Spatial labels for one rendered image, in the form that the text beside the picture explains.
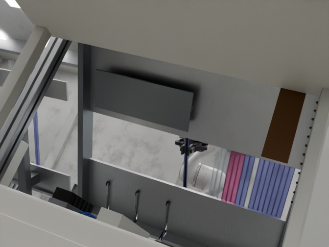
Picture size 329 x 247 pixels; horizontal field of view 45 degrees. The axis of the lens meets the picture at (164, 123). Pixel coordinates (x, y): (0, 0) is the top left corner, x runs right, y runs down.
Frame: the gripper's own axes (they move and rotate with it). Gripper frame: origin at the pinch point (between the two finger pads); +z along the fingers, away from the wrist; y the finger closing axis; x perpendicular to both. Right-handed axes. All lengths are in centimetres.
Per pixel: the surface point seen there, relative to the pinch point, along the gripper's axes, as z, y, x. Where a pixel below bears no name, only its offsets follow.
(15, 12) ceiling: -781, -724, -3
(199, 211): 11.0, 8.9, 15.8
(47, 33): 42, -25, -37
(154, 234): 11.8, -5.0, 27.4
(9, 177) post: 16, -61, 18
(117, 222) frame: 59, 4, -4
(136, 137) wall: -909, -405, 329
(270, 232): 11.3, 31.3, 16.6
